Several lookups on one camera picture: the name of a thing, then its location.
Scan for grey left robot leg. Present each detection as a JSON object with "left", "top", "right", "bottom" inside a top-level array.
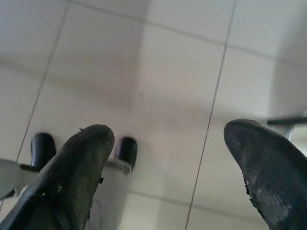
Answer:
[{"left": 0, "top": 158, "right": 40, "bottom": 200}]

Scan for grey right robot leg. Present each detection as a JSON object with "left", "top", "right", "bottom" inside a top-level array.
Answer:
[{"left": 91, "top": 160, "right": 132, "bottom": 230}]

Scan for grey robot leg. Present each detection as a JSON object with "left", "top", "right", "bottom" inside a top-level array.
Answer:
[
  {"left": 91, "top": 160, "right": 132, "bottom": 230},
  {"left": 0, "top": 158, "right": 40, "bottom": 200}
]

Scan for black right robot foot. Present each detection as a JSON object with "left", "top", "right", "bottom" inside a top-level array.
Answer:
[{"left": 114, "top": 136, "right": 139, "bottom": 170}]

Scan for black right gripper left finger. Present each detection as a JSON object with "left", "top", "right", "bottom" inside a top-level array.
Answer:
[{"left": 0, "top": 124, "right": 115, "bottom": 230}]

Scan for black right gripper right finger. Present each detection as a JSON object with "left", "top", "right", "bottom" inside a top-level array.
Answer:
[{"left": 223, "top": 118, "right": 307, "bottom": 230}]

